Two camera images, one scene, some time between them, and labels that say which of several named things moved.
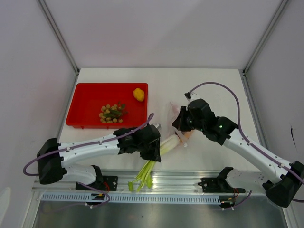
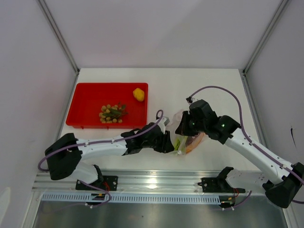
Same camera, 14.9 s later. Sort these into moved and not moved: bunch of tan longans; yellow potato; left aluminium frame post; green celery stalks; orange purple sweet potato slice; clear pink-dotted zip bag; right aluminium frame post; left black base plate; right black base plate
Moved: clear pink-dotted zip bag; green celery stalks; orange purple sweet potato slice
Not moved: bunch of tan longans; left black base plate; left aluminium frame post; yellow potato; right aluminium frame post; right black base plate
